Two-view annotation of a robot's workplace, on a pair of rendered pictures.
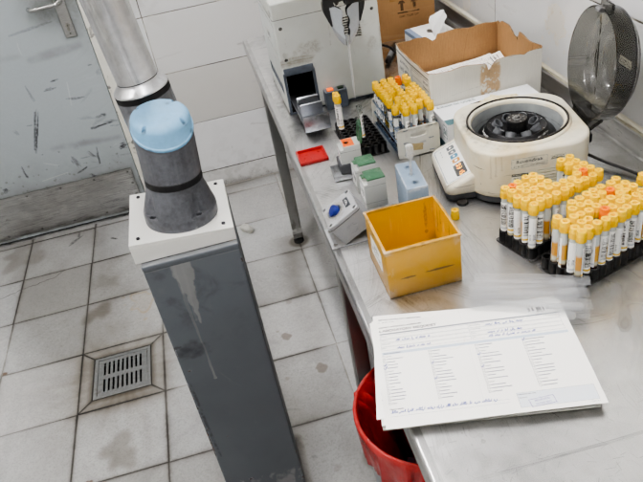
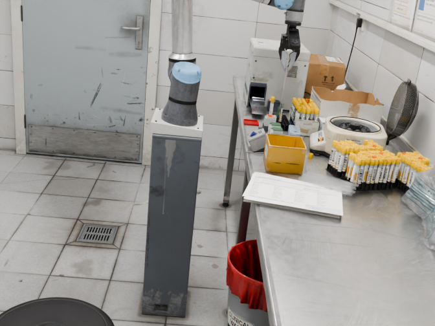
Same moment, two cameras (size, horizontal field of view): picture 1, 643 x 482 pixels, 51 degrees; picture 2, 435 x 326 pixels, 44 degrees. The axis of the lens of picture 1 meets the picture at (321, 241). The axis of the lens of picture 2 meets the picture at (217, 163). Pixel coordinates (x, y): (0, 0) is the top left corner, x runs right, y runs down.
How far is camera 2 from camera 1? 92 cm
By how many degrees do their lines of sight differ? 14
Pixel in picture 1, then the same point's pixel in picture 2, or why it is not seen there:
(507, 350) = (309, 194)
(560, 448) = (315, 222)
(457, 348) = (287, 188)
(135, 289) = (118, 198)
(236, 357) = (178, 205)
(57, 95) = (116, 78)
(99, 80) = (142, 77)
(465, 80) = (340, 108)
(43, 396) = (48, 230)
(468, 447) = (277, 213)
